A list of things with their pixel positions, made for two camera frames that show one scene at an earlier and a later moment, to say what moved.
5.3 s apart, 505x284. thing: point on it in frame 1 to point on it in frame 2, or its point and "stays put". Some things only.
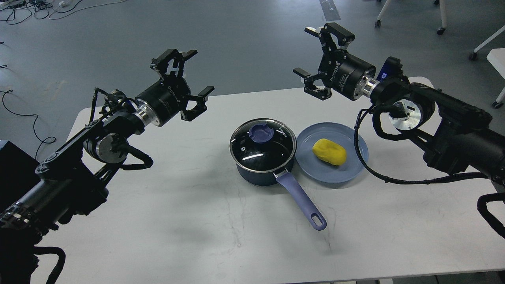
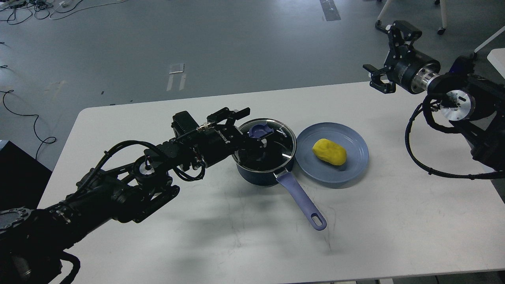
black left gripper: x=169 y=96 to x=216 y=142
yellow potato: x=330 y=151 stays put
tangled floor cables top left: x=14 y=12 stays put
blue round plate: x=317 y=169 stays put
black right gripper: x=345 y=70 to x=410 y=69
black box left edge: x=19 y=172 stays put
